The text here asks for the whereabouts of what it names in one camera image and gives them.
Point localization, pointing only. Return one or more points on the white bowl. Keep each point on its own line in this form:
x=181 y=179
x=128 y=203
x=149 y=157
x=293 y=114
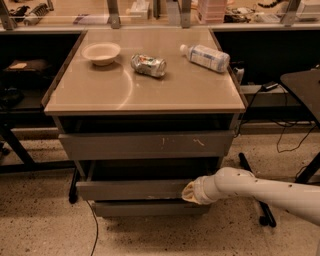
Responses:
x=101 y=54

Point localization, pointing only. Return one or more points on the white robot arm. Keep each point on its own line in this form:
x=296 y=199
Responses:
x=301 y=200

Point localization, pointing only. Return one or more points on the black table leg base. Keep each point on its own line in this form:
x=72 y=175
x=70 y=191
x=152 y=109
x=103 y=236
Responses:
x=267 y=218

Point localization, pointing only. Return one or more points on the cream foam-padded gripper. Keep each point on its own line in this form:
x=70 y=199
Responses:
x=201 y=190

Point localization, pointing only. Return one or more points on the grey bottom drawer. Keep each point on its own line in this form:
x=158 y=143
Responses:
x=147 y=208

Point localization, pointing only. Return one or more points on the beige-top drawer cabinet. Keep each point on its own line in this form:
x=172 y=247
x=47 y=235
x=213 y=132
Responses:
x=116 y=99

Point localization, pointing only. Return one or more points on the crushed silver soda can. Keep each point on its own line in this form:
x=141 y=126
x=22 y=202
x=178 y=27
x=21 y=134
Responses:
x=147 y=65

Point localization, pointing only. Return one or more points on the dark round side table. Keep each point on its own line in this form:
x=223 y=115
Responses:
x=305 y=86

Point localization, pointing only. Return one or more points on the black power adapter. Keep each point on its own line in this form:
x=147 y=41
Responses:
x=269 y=86

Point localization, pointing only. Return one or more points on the black left stand leg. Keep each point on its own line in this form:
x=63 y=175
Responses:
x=73 y=189

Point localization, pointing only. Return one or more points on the clear plastic water bottle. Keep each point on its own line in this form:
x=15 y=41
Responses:
x=206 y=57

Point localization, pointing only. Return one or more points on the grey top drawer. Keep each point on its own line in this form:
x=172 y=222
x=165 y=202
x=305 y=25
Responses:
x=146 y=145

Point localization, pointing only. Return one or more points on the pink stacked bins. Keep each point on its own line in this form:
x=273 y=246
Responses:
x=211 y=11

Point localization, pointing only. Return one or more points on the grey drawer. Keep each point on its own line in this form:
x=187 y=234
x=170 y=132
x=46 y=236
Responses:
x=134 y=180
x=147 y=208
x=146 y=145

